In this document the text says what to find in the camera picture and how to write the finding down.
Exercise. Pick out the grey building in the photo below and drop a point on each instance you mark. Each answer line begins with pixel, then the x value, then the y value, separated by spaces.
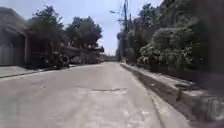
pixel 11 43

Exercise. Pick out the dark tall wall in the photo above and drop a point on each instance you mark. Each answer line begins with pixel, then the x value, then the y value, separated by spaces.
pixel 213 40

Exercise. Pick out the raised concrete sidewalk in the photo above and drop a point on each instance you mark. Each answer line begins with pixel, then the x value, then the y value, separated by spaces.
pixel 161 79

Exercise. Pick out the leafy green bushes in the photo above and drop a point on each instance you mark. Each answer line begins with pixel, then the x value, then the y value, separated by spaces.
pixel 166 50

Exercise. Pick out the dark vehicle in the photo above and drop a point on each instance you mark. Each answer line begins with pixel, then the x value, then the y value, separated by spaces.
pixel 61 61

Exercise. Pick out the utility pole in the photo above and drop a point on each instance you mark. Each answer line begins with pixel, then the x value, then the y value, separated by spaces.
pixel 125 30

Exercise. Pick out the group of trees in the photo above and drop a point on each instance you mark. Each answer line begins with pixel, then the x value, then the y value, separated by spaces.
pixel 83 31

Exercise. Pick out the grey concrete road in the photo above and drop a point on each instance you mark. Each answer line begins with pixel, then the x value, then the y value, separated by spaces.
pixel 83 100

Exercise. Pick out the trees behind bushes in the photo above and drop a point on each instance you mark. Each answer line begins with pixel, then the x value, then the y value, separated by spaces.
pixel 150 16

